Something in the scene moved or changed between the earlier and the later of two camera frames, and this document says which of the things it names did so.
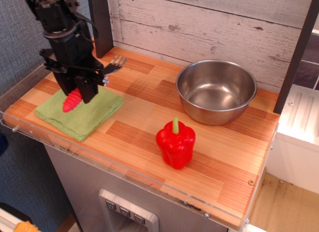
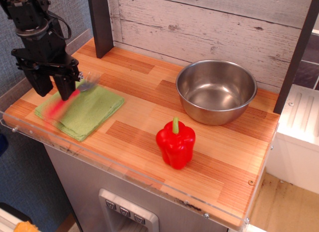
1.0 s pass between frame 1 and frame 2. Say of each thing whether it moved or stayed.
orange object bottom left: stayed
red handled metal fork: moved
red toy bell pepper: stayed
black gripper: moved
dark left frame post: stayed
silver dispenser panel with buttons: stayed
